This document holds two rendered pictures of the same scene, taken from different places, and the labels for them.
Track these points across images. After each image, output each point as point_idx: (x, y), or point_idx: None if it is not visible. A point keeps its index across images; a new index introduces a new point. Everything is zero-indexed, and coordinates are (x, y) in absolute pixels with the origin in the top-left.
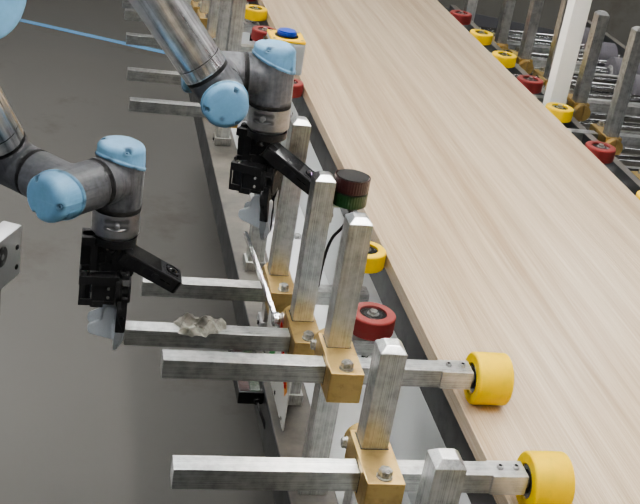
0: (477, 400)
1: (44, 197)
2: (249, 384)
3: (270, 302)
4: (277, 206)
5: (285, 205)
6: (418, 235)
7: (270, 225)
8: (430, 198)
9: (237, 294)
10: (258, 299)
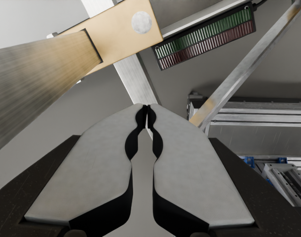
0: None
1: None
2: (238, 24)
3: (298, 16)
4: (66, 141)
5: (6, 114)
6: None
7: (138, 114)
8: None
9: (154, 90)
10: (142, 60)
